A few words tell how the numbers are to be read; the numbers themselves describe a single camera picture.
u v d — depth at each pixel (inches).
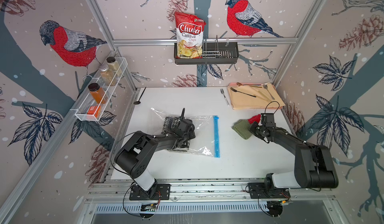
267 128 28.0
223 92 46.5
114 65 31.6
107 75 29.4
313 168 17.2
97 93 26.2
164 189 29.4
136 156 18.0
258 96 45.2
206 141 35.3
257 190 28.7
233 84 48.2
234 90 46.8
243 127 36.4
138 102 44.0
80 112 25.5
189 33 31.2
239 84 48.1
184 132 28.8
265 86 47.9
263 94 46.0
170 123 37.5
